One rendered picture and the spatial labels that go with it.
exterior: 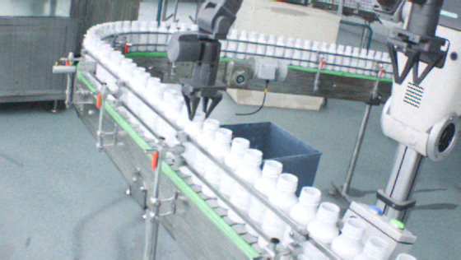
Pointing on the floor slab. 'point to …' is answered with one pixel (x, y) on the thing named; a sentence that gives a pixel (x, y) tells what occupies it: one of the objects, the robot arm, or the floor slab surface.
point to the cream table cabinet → (244, 21)
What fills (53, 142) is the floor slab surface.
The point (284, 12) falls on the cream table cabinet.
